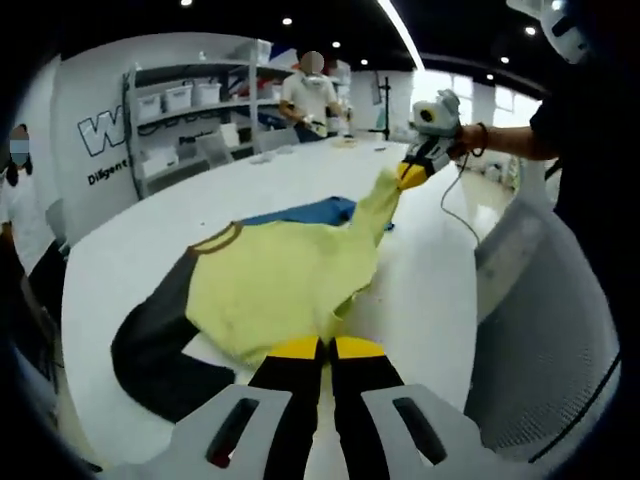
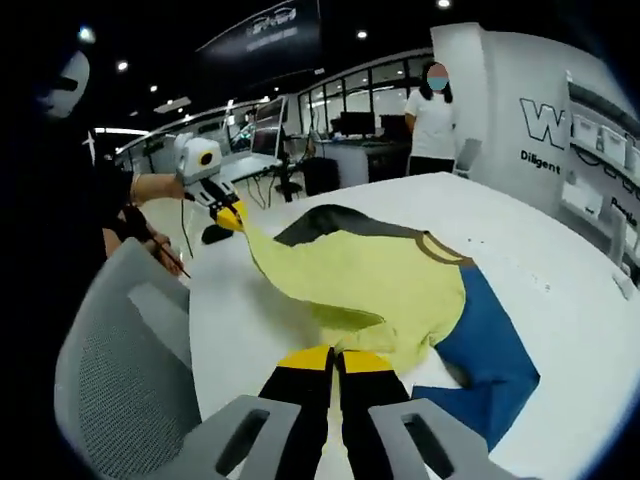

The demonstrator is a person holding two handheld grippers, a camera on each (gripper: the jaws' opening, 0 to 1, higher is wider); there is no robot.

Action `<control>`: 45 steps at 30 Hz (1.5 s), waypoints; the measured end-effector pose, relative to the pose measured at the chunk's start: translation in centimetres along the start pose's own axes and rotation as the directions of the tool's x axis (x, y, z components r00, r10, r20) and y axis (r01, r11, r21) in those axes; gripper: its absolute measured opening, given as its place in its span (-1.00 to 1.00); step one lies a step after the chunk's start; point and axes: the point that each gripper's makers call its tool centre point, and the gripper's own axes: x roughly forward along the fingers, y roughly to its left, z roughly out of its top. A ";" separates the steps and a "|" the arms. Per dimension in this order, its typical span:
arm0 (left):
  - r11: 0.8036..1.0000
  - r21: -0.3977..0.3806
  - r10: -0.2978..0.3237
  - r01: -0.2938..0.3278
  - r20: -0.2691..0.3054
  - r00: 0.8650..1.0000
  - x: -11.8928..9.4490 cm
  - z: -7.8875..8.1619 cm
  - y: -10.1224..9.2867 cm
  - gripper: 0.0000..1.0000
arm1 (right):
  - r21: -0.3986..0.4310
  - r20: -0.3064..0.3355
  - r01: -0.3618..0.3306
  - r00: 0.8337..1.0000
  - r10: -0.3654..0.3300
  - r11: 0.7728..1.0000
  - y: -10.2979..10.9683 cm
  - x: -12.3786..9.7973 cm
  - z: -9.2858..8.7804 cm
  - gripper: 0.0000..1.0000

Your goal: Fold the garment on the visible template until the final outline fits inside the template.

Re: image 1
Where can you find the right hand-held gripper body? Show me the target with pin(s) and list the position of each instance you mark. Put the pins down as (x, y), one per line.
(437, 117)

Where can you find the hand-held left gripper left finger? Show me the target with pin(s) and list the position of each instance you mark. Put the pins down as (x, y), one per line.
(290, 400)

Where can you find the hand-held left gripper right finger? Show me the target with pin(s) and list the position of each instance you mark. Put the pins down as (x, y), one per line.
(360, 400)

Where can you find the yellow garment with coloured sleeves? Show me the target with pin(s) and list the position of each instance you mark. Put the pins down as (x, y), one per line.
(280, 280)

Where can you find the person's right hand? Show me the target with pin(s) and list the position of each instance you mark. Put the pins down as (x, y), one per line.
(467, 142)

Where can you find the white worn device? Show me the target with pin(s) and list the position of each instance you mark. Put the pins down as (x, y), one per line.
(565, 30)

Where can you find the operator in dark clothing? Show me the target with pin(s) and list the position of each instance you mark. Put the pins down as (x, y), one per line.
(590, 150)

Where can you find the small white table items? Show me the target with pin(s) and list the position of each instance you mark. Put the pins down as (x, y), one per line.
(262, 159)

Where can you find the grey mesh chair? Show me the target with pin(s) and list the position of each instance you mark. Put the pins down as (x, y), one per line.
(540, 325)

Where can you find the white chair backrest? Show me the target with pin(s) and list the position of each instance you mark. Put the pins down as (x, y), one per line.
(215, 150)

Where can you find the grey metal shelf rack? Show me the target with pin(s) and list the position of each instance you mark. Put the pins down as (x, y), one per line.
(210, 107)

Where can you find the white storage bin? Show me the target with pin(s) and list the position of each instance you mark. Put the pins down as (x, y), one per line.
(207, 93)
(179, 98)
(150, 106)

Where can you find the white flat storage box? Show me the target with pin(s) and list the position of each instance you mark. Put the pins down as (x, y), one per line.
(160, 161)

